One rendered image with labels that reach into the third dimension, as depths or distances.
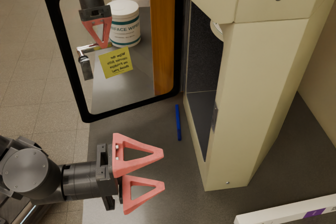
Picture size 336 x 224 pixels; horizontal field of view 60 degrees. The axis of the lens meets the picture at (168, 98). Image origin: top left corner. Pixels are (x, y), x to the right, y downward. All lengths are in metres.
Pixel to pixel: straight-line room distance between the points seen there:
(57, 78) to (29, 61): 0.39
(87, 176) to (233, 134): 0.29
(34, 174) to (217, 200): 0.48
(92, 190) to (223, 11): 0.32
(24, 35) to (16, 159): 3.00
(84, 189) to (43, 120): 1.89
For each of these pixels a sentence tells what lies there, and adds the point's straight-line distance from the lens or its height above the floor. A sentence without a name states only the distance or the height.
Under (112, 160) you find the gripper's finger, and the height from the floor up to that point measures 1.27.
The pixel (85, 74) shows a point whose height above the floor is 1.17.
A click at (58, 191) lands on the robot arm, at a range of 0.48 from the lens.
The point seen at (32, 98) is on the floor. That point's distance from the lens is 2.56.
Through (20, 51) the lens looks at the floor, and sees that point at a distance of 3.16.
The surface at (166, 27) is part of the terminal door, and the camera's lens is 0.75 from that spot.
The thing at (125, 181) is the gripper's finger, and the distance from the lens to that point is 0.54.
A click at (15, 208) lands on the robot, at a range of 1.69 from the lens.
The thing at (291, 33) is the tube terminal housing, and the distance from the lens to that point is 0.47.
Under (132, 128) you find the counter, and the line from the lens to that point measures 0.89.
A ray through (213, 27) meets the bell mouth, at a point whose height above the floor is 1.32.
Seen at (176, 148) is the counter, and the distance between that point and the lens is 0.84.
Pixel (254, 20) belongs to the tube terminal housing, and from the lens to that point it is 0.44.
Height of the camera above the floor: 1.62
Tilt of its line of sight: 44 degrees down
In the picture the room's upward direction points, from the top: straight up
